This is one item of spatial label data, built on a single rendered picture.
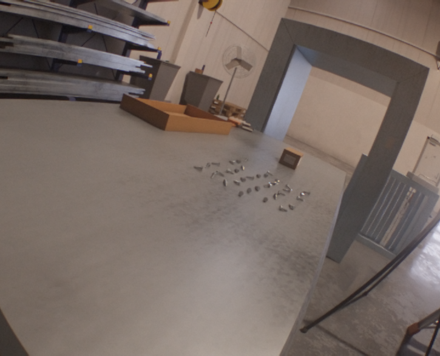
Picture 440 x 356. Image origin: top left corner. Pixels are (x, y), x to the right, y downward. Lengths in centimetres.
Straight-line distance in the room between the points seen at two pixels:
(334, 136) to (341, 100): 134
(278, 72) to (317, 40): 39
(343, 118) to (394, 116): 790
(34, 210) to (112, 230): 11
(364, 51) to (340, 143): 788
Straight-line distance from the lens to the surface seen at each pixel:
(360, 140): 973
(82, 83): 422
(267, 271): 39
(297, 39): 216
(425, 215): 276
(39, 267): 30
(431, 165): 1001
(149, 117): 100
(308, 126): 999
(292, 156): 108
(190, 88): 701
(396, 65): 203
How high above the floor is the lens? 86
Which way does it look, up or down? 19 degrees down
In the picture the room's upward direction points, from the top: 20 degrees clockwise
